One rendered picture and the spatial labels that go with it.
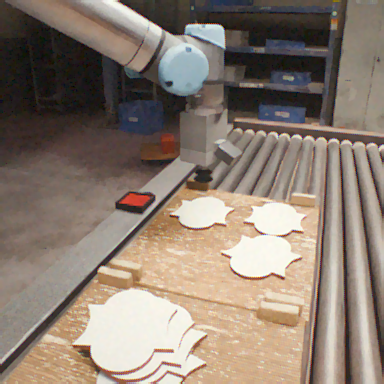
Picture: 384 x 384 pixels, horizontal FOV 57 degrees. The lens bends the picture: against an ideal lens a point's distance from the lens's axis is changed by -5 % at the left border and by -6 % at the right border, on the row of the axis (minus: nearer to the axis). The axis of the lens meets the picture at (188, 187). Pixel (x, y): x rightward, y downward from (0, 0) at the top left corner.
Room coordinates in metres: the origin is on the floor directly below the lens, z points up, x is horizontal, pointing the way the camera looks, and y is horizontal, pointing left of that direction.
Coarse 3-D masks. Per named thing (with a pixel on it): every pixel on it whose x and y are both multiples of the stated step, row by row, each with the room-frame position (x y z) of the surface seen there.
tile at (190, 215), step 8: (184, 200) 0.81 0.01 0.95; (200, 200) 0.81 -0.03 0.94; (208, 200) 0.81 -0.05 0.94; (216, 200) 0.81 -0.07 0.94; (184, 208) 0.77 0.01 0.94; (192, 208) 0.77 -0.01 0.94; (200, 208) 0.77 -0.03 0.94; (208, 208) 0.77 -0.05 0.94; (216, 208) 0.77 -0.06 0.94; (224, 208) 0.77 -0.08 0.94; (232, 208) 0.77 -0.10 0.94; (176, 216) 0.73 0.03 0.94; (184, 216) 0.73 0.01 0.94; (192, 216) 0.73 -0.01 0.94; (200, 216) 0.73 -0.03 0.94; (208, 216) 0.73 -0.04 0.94; (216, 216) 0.73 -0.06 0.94; (224, 216) 0.73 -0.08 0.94; (184, 224) 0.69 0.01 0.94; (192, 224) 0.69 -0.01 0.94; (200, 224) 0.69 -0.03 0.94; (208, 224) 0.69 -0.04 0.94; (216, 224) 0.70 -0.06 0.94; (224, 224) 0.70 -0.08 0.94
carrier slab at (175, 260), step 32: (192, 192) 0.87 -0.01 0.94; (224, 192) 0.87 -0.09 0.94; (160, 224) 0.71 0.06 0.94; (128, 256) 0.58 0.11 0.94; (160, 256) 0.58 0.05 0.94; (192, 256) 0.59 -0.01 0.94; (224, 256) 0.58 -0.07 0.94; (160, 288) 0.49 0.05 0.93; (192, 288) 0.49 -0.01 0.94; (224, 288) 0.49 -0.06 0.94; (256, 288) 0.49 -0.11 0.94; (288, 288) 0.49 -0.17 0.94
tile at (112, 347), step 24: (96, 312) 0.39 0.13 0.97; (120, 312) 0.40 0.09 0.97; (144, 312) 0.40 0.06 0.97; (168, 312) 0.40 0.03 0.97; (96, 336) 0.35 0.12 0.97; (120, 336) 0.35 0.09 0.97; (144, 336) 0.35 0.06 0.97; (96, 360) 0.31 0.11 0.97; (120, 360) 0.31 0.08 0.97; (144, 360) 0.31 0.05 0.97
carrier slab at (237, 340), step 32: (96, 288) 0.49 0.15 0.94; (64, 320) 0.41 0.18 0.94; (192, 320) 0.42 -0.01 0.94; (224, 320) 0.42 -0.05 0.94; (256, 320) 0.41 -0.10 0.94; (32, 352) 0.35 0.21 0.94; (64, 352) 0.35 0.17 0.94; (224, 352) 0.35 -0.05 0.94; (256, 352) 0.35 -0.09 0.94; (288, 352) 0.35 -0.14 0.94
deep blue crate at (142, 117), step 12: (120, 108) 4.88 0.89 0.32; (132, 108) 4.80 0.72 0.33; (144, 108) 4.70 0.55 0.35; (156, 108) 5.08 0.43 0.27; (120, 120) 4.88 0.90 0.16; (132, 120) 4.80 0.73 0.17; (144, 120) 4.71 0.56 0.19; (156, 120) 4.86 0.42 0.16; (132, 132) 4.81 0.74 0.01; (144, 132) 4.72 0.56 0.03
